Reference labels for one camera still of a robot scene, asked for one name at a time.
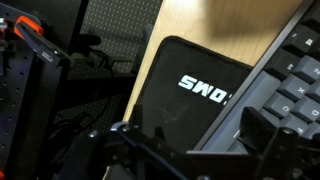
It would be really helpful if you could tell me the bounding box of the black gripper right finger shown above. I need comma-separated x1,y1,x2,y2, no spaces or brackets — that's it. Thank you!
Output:
233,106,320,180

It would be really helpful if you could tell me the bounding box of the grey black mechanical keyboard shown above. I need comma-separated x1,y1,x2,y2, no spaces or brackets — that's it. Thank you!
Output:
193,0,320,155

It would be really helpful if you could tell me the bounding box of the black desk mat white logo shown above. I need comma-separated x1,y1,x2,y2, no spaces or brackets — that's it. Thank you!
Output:
129,35,254,155

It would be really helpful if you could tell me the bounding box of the orange black clamp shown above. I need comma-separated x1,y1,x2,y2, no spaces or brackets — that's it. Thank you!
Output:
13,15,75,68

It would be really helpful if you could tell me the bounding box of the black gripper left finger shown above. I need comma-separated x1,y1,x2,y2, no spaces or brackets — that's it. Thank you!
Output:
109,103,201,180

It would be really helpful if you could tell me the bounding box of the black perforated mounting board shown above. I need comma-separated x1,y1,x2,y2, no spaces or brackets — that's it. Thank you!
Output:
0,3,68,180

